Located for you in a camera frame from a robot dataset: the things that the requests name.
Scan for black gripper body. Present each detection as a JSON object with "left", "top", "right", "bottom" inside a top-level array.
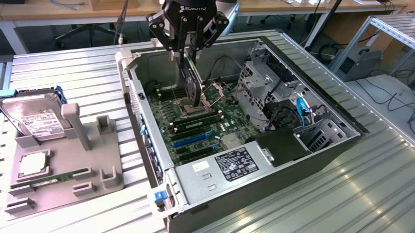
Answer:
[{"left": 162, "top": 0, "right": 218, "bottom": 24}]

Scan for green graphics card black shroud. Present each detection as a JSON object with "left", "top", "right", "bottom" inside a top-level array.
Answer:
[{"left": 167, "top": 50, "right": 209, "bottom": 108}]

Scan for black office chair base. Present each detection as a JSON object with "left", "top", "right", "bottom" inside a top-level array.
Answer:
[
  {"left": 54, "top": 23, "right": 129, "bottom": 49},
  {"left": 246, "top": 14, "right": 297, "bottom": 25}
]

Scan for wooden box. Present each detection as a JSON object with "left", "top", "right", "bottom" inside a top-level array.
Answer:
[{"left": 91, "top": 0, "right": 139, "bottom": 12}]

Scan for black RAM slot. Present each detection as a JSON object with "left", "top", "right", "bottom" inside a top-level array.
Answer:
[
  {"left": 173, "top": 115, "right": 223, "bottom": 131},
  {"left": 159, "top": 92, "right": 185, "bottom": 100},
  {"left": 157, "top": 86, "right": 182, "bottom": 94},
  {"left": 158, "top": 89, "right": 183, "bottom": 97},
  {"left": 155, "top": 83, "right": 182, "bottom": 91},
  {"left": 170, "top": 112, "right": 221, "bottom": 128},
  {"left": 169, "top": 109, "right": 218, "bottom": 125}
]

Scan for thin metal locking lever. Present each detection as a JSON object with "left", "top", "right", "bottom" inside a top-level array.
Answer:
[{"left": 169, "top": 81, "right": 179, "bottom": 104}]

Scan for open metal socket cover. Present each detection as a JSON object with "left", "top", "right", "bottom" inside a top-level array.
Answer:
[{"left": 203, "top": 82, "right": 226, "bottom": 108}]

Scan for green motherboard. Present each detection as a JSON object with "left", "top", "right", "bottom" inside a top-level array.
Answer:
[{"left": 145, "top": 81, "right": 261, "bottom": 168}]

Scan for silver metal disk bay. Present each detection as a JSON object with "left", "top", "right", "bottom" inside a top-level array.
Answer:
[{"left": 235, "top": 42, "right": 314, "bottom": 133}]

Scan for CPU socket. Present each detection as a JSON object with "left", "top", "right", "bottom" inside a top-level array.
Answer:
[{"left": 178, "top": 99, "right": 210, "bottom": 119}]

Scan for black slanted pole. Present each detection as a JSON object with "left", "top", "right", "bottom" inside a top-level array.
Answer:
[{"left": 303, "top": 0, "right": 344, "bottom": 49}]

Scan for blue plastic disk caddy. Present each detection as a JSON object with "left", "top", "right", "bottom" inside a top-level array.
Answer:
[{"left": 0, "top": 83, "right": 69, "bottom": 105}]

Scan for dark RAM stick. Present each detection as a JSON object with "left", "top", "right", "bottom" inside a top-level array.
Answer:
[{"left": 174, "top": 116, "right": 226, "bottom": 133}]

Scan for black expansion slot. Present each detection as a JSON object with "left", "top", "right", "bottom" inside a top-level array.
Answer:
[
  {"left": 179, "top": 149, "right": 218, "bottom": 163},
  {"left": 177, "top": 145, "right": 215, "bottom": 158},
  {"left": 170, "top": 128, "right": 209, "bottom": 142}
]

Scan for blue expansion slot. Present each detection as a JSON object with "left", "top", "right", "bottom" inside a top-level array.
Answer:
[{"left": 173, "top": 134, "right": 213, "bottom": 149}]

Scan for silver chipset heatsink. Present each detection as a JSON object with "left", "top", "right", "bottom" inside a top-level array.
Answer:
[{"left": 222, "top": 135, "right": 242, "bottom": 149}]

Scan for silver hard disk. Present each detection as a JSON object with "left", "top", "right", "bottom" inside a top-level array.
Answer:
[{"left": 0, "top": 93, "right": 73, "bottom": 142}]

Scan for grey parts rack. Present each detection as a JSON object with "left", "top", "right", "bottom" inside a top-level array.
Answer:
[{"left": 3, "top": 102, "right": 126, "bottom": 222}]

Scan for grey power supply unit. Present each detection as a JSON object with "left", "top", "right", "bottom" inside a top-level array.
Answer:
[{"left": 174, "top": 140, "right": 275, "bottom": 206}]

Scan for silver CPU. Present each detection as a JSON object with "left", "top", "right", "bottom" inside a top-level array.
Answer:
[{"left": 19, "top": 153, "right": 49, "bottom": 177}]

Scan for open black PC case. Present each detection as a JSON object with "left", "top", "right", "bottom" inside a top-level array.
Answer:
[{"left": 115, "top": 35, "right": 370, "bottom": 233}]

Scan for green RAM stick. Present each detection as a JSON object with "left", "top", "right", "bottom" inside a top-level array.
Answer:
[{"left": 10, "top": 167, "right": 91, "bottom": 190}]

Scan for grey hanging cable with plug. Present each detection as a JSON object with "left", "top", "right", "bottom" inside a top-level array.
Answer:
[{"left": 114, "top": 0, "right": 131, "bottom": 45}]

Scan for black arched wire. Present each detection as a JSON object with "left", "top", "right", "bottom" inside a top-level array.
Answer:
[{"left": 207, "top": 55, "right": 245, "bottom": 83}]

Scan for light blue network cable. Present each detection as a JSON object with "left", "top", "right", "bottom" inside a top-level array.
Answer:
[{"left": 50, "top": 0, "right": 87, "bottom": 10}]

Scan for black coiled cable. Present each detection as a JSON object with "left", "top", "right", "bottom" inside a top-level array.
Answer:
[{"left": 318, "top": 43, "right": 341, "bottom": 61}]

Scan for wooden desk white frame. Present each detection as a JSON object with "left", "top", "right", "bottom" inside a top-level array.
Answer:
[
  {"left": 0, "top": 0, "right": 163, "bottom": 55},
  {"left": 237, "top": 0, "right": 409, "bottom": 48}
]

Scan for black wire bundle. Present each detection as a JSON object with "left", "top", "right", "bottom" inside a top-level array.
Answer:
[{"left": 263, "top": 92, "right": 305, "bottom": 131}]

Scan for blue flat wire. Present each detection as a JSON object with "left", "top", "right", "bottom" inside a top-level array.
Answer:
[{"left": 295, "top": 96, "right": 310, "bottom": 127}]

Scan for grey box with handle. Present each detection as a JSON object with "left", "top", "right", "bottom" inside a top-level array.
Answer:
[{"left": 332, "top": 47, "right": 386, "bottom": 83}]

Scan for black plastic duct cover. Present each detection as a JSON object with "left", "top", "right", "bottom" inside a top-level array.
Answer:
[{"left": 245, "top": 127, "right": 316, "bottom": 168}]

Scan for aluminium profile frame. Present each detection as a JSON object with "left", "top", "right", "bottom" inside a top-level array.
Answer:
[{"left": 337, "top": 13, "right": 415, "bottom": 76}]

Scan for black loose cables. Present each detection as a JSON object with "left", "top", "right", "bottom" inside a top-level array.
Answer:
[{"left": 356, "top": 70, "right": 415, "bottom": 111}]

